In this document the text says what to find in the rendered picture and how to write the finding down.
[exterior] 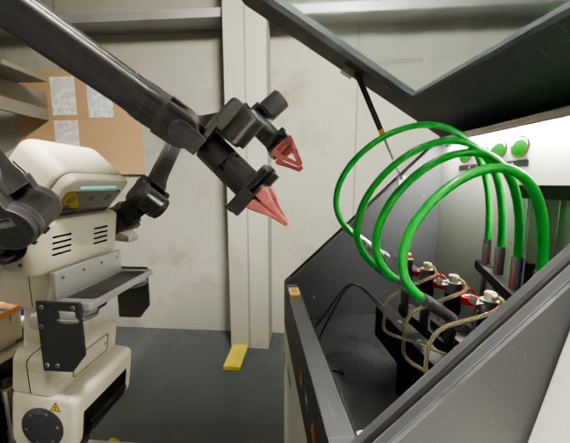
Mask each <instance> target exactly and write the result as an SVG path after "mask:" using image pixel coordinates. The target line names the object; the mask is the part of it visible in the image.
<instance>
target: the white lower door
mask: <svg viewBox="0 0 570 443"><path fill-rule="evenodd" d="M284 366H285V443H307V436H306V432H305V427H304V422H303V417H302V413H301V408H300V403H299V395H298V390H297V386H296V381H295V376H294V372H293V367H292V358H291V354H290V349H289V345H288V340H287V335H286V330H285V349H284Z"/></svg>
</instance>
